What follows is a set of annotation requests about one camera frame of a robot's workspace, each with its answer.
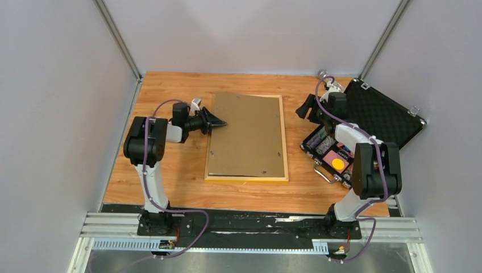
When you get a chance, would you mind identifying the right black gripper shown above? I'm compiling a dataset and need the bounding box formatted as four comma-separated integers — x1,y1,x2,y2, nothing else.
296,94,331,125

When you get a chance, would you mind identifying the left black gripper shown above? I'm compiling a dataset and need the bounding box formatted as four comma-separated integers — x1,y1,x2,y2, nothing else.
185,107,228,136

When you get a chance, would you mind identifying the brown cardboard backing board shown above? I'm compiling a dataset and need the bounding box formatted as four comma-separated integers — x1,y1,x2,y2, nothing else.
207,91,285,178

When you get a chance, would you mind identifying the yellow wooden picture frame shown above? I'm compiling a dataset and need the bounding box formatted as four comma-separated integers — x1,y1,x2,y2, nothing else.
203,94,290,184

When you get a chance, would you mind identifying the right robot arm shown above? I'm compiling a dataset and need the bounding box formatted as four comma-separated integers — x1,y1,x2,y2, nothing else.
296,92,402,238

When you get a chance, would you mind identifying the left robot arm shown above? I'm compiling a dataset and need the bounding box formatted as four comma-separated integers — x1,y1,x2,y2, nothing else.
123,98,227,235

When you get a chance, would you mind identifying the yellow round chip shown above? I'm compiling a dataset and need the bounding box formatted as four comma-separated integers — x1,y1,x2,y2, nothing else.
331,158,345,171

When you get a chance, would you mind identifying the black aluminium chip case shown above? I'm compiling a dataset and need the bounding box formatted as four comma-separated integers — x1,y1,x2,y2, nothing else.
300,76,426,188

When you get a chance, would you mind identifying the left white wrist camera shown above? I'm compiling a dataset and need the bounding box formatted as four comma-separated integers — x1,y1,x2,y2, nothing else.
190,97,202,115

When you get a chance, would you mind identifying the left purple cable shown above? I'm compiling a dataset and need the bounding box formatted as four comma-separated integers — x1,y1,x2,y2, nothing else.
87,99,210,273

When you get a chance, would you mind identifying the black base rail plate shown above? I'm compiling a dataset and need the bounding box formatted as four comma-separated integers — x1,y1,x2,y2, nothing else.
82,204,402,255

